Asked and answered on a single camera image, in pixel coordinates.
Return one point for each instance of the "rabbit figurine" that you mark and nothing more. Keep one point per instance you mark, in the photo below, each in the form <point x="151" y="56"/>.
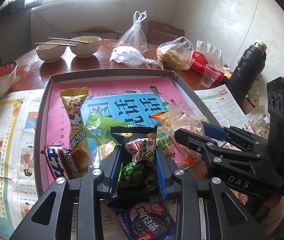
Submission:
<point x="253" y="100"/>

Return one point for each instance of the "clear pastry packet green print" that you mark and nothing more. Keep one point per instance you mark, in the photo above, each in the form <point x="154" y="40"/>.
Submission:
<point x="164" y="136"/>

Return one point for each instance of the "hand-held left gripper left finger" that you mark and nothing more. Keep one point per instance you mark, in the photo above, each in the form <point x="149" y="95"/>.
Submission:
<point x="113" y="177"/>

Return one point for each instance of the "clear plastic bag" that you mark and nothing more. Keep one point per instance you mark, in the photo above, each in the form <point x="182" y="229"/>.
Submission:
<point x="134" y="37"/>

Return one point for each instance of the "orange snack packet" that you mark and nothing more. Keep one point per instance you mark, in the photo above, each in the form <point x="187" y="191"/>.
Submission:
<point x="172" y="122"/>

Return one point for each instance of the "white ceramic bowl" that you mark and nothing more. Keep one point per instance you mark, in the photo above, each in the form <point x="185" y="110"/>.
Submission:
<point x="49" y="55"/>
<point x="85" y="48"/>

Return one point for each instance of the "white newspaper sheet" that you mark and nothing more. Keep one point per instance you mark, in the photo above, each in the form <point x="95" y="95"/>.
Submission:
<point x="224" y="105"/>

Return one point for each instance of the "pink-lined cardboard box tray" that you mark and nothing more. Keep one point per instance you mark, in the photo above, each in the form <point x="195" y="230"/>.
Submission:
<point x="57" y="100"/>

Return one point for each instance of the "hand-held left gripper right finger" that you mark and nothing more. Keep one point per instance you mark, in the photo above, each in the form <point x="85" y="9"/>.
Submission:
<point x="160" y="172"/>

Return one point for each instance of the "black thermos bottle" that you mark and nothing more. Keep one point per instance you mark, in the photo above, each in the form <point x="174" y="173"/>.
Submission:
<point x="249" y="75"/>

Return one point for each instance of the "plastic bag of yellow food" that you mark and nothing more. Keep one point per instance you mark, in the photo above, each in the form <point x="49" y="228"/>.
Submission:
<point x="173" y="56"/>

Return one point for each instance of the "wooden chopstick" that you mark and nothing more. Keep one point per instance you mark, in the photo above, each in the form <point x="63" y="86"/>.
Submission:
<point x="57" y="43"/>
<point x="67" y="40"/>

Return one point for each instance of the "person's right hand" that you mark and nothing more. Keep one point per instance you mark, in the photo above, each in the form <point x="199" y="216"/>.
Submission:
<point x="276" y="210"/>

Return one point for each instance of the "colourful newspaper sheet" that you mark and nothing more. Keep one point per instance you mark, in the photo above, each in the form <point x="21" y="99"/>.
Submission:
<point x="7" y="120"/>

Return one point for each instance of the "blue cookie packet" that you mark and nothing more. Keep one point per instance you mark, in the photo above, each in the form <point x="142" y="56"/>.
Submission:
<point x="144" y="217"/>

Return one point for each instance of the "red packet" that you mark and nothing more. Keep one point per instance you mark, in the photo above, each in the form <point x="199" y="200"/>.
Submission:
<point x="199" y="62"/>

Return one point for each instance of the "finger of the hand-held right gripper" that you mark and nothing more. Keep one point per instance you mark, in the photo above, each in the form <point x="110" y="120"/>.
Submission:
<point x="194" y="140"/>
<point x="214" y="130"/>

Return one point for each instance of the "green milk snack packet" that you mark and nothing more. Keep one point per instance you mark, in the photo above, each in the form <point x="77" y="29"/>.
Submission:
<point x="97" y="130"/>

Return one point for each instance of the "brown wooden chair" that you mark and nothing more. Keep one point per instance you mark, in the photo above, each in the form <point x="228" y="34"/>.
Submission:
<point x="167" y="32"/>

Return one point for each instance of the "brown chocolate bar wrapper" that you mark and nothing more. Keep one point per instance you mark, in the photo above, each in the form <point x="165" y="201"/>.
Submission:
<point x="59" y="162"/>

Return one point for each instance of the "clear plastic cup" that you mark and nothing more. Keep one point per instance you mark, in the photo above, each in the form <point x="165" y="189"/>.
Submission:
<point x="209" y="76"/>

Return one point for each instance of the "black green pea packet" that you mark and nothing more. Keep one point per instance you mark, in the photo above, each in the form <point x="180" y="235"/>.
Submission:
<point x="138" y="152"/>

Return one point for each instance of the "white paper bag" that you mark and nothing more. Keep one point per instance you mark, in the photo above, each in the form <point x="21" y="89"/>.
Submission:
<point x="209" y="50"/>

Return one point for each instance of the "white crumpled plastic bag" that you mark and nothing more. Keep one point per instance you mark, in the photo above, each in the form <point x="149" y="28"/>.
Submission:
<point x="127" y="55"/>

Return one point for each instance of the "grey refrigerator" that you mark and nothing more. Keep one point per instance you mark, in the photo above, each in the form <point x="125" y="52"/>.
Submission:
<point x="12" y="35"/>

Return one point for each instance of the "gold snack packet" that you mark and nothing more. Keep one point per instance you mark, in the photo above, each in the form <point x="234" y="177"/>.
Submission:
<point x="73" y="115"/>

